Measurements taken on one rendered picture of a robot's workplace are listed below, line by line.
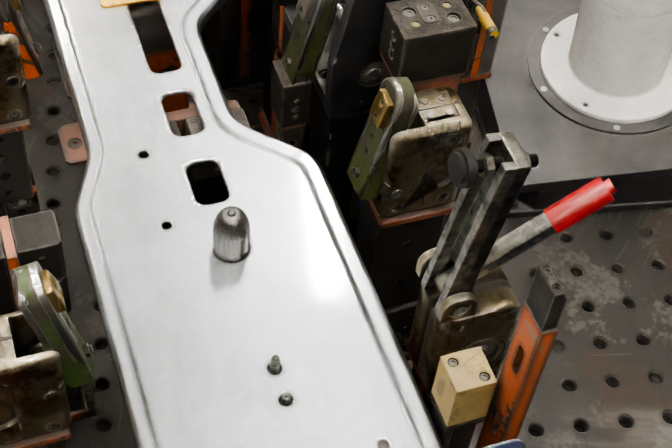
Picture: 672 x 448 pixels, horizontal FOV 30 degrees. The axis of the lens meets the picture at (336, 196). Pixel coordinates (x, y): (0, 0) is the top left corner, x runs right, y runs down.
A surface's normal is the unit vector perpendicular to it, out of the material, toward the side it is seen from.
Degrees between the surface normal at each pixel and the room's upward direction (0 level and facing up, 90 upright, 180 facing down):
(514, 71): 5
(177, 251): 0
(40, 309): 90
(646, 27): 92
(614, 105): 5
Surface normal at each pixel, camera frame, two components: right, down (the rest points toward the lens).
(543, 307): -0.94, 0.21
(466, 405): 0.33, 0.74
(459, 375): 0.07, -0.64
